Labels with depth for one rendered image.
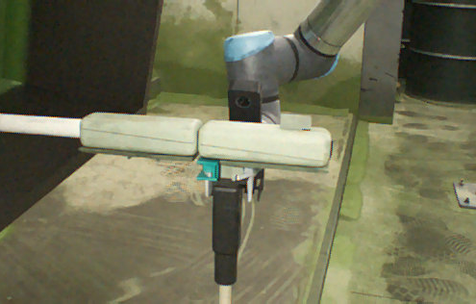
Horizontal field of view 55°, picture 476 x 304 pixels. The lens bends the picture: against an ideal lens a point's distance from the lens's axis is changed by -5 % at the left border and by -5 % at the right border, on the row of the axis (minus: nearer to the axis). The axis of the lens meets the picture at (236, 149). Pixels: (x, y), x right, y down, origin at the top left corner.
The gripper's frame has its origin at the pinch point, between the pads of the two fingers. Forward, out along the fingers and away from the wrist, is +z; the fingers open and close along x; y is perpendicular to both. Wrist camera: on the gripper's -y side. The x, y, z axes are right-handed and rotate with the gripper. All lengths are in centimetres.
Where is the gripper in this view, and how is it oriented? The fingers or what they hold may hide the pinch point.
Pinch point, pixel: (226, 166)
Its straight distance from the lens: 58.2
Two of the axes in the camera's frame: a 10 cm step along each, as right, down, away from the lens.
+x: -9.8, -1.0, 1.4
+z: -1.6, 2.4, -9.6
